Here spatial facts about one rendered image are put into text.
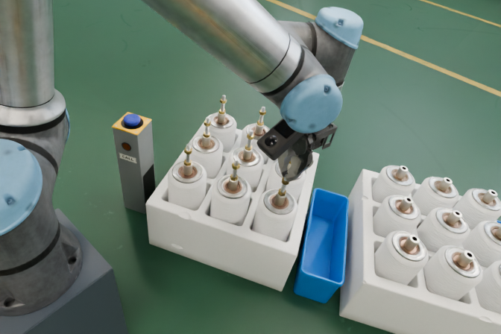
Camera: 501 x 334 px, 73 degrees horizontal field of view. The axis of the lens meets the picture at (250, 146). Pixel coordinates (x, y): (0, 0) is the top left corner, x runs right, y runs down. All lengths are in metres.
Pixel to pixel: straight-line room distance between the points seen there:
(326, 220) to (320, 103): 0.79
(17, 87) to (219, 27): 0.31
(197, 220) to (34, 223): 0.41
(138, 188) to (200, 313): 0.37
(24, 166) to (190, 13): 0.30
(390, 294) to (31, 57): 0.81
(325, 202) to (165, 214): 0.50
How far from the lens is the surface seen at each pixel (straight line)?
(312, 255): 1.06
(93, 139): 1.36
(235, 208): 0.82
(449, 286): 0.91
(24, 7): 0.50
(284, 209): 0.80
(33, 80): 0.55
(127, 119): 0.89
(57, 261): 0.61
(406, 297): 0.89
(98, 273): 0.65
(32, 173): 0.51
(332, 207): 1.12
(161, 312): 0.94
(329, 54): 0.56
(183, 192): 0.84
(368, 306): 0.94
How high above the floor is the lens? 0.86
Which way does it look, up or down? 40 degrees down
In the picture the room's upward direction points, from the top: 11 degrees clockwise
